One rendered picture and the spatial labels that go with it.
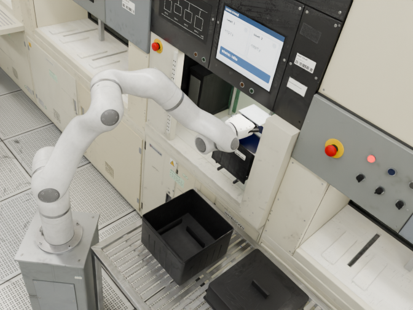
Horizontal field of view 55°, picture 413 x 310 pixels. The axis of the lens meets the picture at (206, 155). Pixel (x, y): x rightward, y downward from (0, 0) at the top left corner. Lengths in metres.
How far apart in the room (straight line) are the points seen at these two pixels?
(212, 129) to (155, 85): 0.27
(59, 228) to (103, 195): 1.31
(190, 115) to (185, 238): 0.63
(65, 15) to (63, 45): 0.37
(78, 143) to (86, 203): 1.58
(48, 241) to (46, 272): 0.13
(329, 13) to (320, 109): 0.30
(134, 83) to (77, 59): 1.53
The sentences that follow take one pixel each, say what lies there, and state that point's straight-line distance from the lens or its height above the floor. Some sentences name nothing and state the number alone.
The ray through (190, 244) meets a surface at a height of 0.77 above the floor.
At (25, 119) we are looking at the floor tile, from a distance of 3.72.
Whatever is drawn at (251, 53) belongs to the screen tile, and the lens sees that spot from 1.48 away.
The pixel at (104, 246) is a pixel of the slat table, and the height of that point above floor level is 0.76.
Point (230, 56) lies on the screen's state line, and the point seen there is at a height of 1.51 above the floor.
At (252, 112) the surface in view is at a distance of 1.70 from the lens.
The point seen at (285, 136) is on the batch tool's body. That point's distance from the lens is 1.42.
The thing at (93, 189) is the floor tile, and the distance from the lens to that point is 3.02.
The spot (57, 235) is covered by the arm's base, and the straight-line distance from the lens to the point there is 1.73.
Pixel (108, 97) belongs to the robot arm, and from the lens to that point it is 1.26.
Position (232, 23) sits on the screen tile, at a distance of 1.52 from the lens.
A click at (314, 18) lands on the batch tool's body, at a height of 1.78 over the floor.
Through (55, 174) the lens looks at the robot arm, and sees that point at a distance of 1.45.
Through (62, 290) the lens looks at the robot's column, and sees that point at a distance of 1.93.
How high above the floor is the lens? 2.21
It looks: 41 degrees down
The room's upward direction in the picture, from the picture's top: 11 degrees clockwise
